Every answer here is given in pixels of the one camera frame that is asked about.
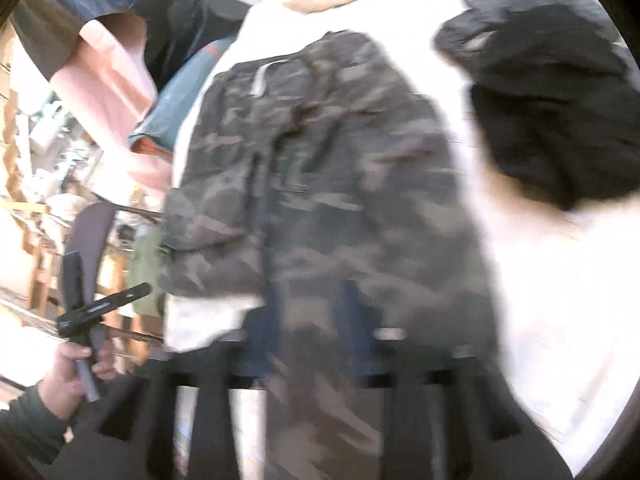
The wooden shelf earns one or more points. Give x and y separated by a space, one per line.
15 135

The pink cloth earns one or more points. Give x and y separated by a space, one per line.
110 85

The dark maroon cloth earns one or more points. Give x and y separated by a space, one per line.
92 230

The navy cloth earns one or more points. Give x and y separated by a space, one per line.
165 0

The dark grey pants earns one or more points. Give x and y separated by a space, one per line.
550 150

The black garment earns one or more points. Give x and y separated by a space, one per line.
525 30

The person's left hand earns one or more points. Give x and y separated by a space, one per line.
60 380

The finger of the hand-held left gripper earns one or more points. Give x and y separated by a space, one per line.
125 297
73 280

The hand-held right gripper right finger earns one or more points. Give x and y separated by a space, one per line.
362 350

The camouflage pants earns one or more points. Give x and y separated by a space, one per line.
325 160

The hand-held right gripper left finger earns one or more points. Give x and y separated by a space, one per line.
255 355

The green cloth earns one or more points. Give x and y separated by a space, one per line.
145 265

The person's left forearm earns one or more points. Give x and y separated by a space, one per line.
30 425

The white printed bed sheet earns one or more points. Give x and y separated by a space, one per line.
550 310

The teal cloth with orange lining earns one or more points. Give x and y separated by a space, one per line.
175 110

